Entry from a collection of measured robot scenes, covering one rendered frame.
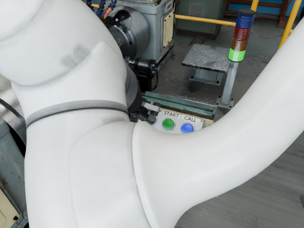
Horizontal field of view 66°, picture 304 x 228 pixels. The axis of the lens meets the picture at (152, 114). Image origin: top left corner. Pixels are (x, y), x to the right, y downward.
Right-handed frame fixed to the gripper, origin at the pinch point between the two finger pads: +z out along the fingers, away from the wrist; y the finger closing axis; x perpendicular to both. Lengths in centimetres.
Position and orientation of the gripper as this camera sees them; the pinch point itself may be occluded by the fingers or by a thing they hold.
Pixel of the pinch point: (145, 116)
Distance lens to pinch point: 57.0
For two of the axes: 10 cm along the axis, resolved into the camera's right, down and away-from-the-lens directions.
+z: 2.4, 2.1, 9.5
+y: -9.3, -2.4, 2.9
